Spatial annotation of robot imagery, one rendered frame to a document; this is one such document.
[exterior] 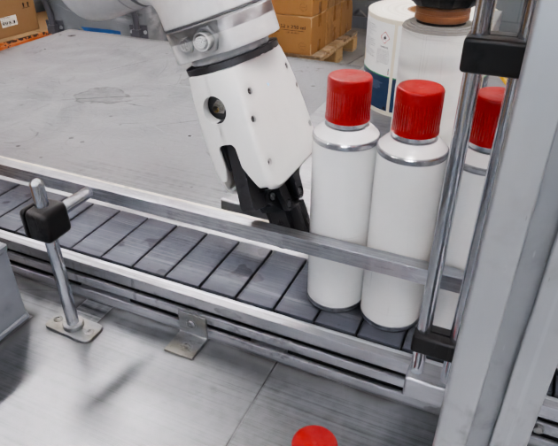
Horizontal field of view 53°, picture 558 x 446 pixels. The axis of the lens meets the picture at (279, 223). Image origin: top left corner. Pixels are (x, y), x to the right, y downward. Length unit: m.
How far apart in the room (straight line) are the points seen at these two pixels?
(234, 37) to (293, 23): 3.51
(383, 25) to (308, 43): 3.02
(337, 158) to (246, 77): 0.09
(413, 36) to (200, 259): 0.33
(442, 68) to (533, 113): 0.43
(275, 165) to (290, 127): 0.04
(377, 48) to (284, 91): 0.46
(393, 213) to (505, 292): 0.17
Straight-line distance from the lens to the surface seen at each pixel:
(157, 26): 2.75
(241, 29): 0.42
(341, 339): 0.48
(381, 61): 0.90
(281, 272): 0.54
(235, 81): 0.41
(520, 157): 0.24
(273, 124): 0.43
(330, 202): 0.44
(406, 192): 0.41
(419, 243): 0.44
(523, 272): 0.27
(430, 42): 0.65
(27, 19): 4.76
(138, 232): 0.62
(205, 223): 0.48
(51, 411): 0.52
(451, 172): 0.33
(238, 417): 0.49
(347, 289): 0.49
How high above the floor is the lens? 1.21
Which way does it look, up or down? 32 degrees down
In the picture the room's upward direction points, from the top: straight up
